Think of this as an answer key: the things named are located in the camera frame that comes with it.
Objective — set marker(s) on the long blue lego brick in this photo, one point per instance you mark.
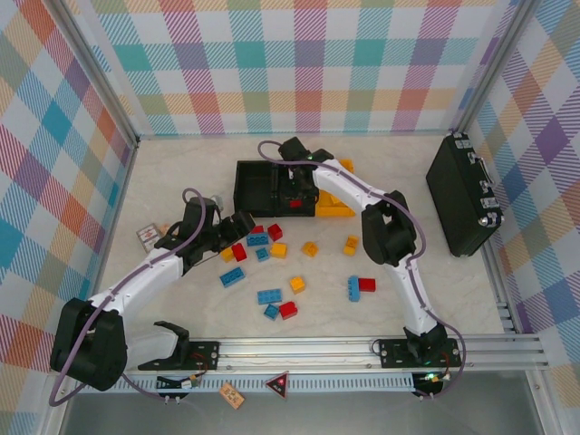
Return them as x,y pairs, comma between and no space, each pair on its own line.
232,277
256,240
354,288
270,296

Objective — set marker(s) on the small blue lego brick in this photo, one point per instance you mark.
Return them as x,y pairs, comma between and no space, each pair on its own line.
261,254
271,312

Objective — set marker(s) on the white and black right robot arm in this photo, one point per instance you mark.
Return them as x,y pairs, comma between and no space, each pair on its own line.
410,285

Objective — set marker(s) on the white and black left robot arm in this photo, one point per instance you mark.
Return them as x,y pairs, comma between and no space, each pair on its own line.
136,277

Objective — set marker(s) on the yellow plastic bin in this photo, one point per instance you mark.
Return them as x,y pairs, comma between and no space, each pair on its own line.
335,210

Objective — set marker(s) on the small orange card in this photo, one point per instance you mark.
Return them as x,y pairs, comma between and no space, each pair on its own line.
164,227

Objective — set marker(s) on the playing card box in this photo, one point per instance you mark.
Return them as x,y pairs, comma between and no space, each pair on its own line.
149,238

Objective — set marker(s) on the black hard carrying case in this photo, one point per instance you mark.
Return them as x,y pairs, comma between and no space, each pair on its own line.
457,204

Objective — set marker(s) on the orange printed tag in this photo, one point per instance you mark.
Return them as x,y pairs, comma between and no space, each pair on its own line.
232,393

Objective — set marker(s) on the red triangle sign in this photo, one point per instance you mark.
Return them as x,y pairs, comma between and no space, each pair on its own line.
277,384

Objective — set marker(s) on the grey metal shelf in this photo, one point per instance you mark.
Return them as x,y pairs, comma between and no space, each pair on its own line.
317,417

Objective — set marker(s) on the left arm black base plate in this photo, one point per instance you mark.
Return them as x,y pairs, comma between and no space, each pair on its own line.
206,355

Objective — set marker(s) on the long aluminium mounting rail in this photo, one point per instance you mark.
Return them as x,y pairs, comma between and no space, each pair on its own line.
294,353

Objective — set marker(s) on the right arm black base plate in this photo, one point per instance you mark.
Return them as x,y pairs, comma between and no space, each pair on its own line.
389,353

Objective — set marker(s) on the aluminium frame post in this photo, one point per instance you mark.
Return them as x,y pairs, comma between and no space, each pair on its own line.
494,68
97,77

